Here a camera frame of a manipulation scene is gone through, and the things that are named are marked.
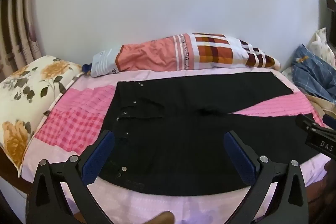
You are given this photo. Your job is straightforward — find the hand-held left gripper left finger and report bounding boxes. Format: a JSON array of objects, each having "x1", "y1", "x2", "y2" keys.
[{"x1": 26, "y1": 130, "x2": 116, "y2": 224}]

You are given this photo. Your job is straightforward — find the person's left hand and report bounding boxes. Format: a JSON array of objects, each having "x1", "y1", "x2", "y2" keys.
[{"x1": 146, "y1": 211, "x2": 176, "y2": 224}]

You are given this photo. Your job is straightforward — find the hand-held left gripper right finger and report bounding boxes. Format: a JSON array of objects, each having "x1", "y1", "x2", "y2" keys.
[{"x1": 223, "y1": 131, "x2": 309, "y2": 224}]

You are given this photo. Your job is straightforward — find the white floral cloth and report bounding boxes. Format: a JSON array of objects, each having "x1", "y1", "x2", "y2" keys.
[{"x1": 307, "y1": 28, "x2": 336, "y2": 67}]

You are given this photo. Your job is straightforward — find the beige cloth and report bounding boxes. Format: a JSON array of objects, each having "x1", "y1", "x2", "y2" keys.
[{"x1": 304, "y1": 94, "x2": 336, "y2": 121}]

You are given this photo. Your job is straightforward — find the black pants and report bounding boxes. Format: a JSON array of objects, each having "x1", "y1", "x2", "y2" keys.
[{"x1": 98, "y1": 72, "x2": 320, "y2": 197}]

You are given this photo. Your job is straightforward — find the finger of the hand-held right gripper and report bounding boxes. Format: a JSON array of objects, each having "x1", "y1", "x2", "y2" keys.
[
  {"x1": 323, "y1": 114, "x2": 336, "y2": 129},
  {"x1": 295, "y1": 114, "x2": 336, "y2": 136}
]

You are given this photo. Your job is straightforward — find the striped curtain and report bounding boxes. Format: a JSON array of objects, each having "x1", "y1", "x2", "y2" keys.
[{"x1": 0, "y1": 0, "x2": 47, "y2": 83}]

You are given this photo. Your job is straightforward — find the pink checked bed sheet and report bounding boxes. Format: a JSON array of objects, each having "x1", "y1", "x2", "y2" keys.
[{"x1": 21, "y1": 68, "x2": 332, "y2": 224}]

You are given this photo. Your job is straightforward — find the floral pillow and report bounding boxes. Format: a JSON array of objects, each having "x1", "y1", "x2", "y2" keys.
[{"x1": 0, "y1": 55, "x2": 85, "y2": 178}]

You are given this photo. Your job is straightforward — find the orange plaid pillow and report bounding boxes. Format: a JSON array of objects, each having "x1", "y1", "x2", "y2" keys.
[{"x1": 91, "y1": 33, "x2": 281, "y2": 79}]

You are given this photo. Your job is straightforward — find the dark wooden bed frame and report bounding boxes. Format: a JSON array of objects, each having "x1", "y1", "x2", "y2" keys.
[{"x1": 0, "y1": 148, "x2": 30, "y2": 196}]

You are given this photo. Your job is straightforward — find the blue checked cloth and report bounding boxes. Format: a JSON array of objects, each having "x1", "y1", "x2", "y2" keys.
[{"x1": 291, "y1": 44, "x2": 336, "y2": 104}]

